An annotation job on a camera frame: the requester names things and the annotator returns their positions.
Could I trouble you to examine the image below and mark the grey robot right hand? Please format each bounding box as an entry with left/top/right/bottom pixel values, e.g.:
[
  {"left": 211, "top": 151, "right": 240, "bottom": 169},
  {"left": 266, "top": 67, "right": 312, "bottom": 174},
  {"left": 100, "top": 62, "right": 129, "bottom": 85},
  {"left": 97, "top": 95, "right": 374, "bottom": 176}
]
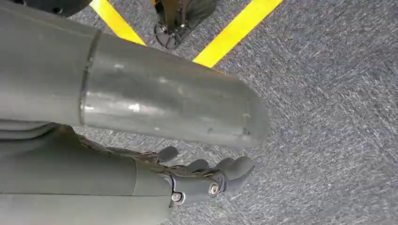
[{"left": 0, "top": 0, "right": 270, "bottom": 225}]

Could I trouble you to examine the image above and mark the black robot foot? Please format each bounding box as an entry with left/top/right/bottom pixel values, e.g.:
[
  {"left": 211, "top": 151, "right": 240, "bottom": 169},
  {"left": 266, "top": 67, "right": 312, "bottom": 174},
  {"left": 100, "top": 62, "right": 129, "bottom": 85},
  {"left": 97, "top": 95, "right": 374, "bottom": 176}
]
[{"left": 153, "top": 0, "right": 218, "bottom": 50}]

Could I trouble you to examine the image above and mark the yellow floor tape square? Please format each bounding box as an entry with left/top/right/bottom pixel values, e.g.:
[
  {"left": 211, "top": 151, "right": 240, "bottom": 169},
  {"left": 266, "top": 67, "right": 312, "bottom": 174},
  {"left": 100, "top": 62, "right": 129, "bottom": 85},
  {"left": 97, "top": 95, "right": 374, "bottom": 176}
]
[{"left": 89, "top": 0, "right": 284, "bottom": 68}]

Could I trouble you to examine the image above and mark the black robot leg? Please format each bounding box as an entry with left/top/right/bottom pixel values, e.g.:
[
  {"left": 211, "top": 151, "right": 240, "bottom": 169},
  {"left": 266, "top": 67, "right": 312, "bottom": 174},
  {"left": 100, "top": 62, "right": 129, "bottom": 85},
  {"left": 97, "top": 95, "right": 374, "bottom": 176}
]
[{"left": 12, "top": 0, "right": 94, "bottom": 18}]

